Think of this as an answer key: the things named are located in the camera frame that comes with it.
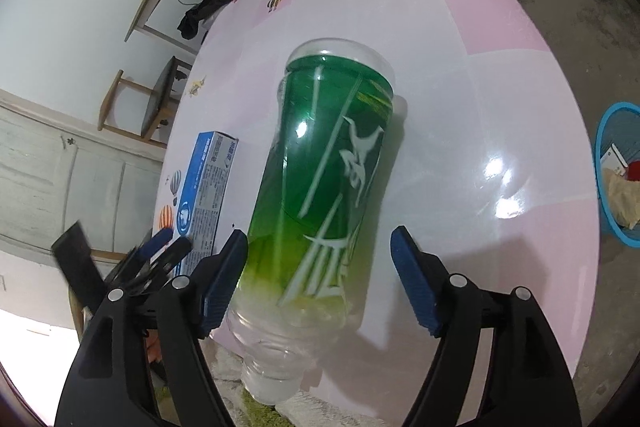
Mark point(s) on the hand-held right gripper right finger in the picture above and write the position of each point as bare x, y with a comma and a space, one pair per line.
415, 277

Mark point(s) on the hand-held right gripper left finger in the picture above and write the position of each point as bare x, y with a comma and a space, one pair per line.
225, 277

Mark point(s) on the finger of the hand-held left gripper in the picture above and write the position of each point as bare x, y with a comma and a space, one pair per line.
177, 251
160, 241

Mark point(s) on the blue toothpaste box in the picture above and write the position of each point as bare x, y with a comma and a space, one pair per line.
205, 187

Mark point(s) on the green label plastic bottle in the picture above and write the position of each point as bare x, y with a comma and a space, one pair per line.
325, 147

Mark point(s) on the blue plastic basket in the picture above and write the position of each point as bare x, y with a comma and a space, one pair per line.
602, 127

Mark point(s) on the white panel cabinet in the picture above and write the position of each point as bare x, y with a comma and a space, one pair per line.
60, 177

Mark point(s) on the wooden stool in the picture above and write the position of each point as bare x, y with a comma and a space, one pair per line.
160, 97

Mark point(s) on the white paper box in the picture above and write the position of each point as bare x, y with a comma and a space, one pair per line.
612, 159

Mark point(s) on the black cloth bundle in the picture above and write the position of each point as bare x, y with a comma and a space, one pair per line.
210, 12

